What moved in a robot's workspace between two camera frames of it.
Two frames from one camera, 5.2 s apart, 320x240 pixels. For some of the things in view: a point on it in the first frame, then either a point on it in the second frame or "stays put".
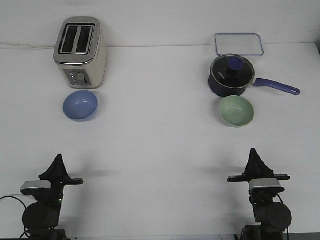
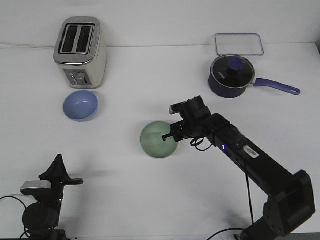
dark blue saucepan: (226, 92) stays put
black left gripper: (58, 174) stays put
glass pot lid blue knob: (232, 71) stays put
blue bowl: (80, 105) stays put
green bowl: (236, 111) -> (152, 140)
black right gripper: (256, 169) -> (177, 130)
